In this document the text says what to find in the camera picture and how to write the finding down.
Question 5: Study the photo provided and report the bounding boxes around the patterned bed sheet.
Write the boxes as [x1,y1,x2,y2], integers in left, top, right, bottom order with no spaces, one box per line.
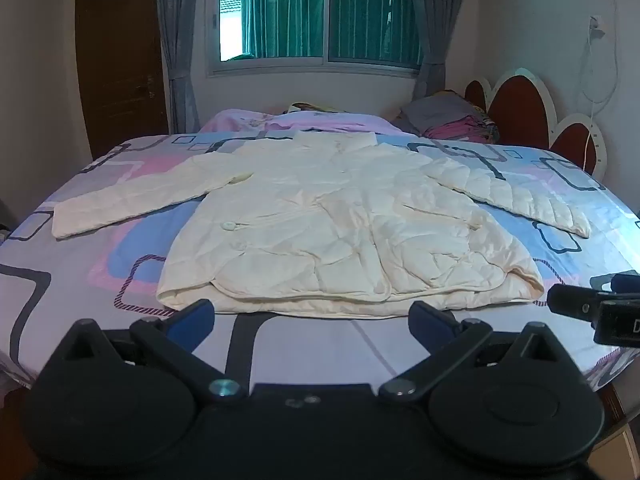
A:
[0,130,640,392]

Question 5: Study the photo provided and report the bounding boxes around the white charging cable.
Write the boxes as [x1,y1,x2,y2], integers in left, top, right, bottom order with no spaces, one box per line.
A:
[579,35,619,172]

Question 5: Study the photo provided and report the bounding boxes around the cream quilted jacket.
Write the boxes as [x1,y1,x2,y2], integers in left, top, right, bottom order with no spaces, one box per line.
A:
[51,131,592,318]

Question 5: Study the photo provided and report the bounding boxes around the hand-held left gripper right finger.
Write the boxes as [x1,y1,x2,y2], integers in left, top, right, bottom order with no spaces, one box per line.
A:
[378,301,576,402]

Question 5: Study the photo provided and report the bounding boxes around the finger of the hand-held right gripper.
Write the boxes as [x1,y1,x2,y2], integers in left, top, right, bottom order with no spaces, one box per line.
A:
[546,284,604,321]
[610,273,640,294]

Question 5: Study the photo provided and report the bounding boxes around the pink folded clothes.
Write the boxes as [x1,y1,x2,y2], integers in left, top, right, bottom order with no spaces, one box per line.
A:
[425,114,501,144]

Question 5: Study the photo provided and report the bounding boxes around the red and white headboard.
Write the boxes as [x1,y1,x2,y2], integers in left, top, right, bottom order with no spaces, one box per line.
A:
[464,67,608,177]

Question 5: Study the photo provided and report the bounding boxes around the grey curtain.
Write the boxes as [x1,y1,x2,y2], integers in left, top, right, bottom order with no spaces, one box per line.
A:
[409,0,471,102]
[155,0,202,134]

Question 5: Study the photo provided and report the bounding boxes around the grey pillow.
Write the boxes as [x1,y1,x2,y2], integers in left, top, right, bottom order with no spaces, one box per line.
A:
[395,91,482,133]

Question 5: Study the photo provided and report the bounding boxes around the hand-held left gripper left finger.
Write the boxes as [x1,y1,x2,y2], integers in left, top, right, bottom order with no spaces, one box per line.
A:
[50,299,248,403]

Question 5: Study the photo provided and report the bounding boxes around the brown wooden door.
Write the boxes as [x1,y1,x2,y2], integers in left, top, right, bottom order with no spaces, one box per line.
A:
[75,0,171,159]

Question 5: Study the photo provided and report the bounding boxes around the pink blanket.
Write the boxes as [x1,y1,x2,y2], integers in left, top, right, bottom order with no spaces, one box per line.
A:
[200,107,402,136]

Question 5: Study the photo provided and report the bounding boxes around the sliding glass window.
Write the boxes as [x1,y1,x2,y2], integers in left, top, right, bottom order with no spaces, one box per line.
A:
[206,0,427,79]

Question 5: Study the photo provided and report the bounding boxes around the teal curtain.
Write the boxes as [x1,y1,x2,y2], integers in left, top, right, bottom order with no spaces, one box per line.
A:
[240,0,424,67]

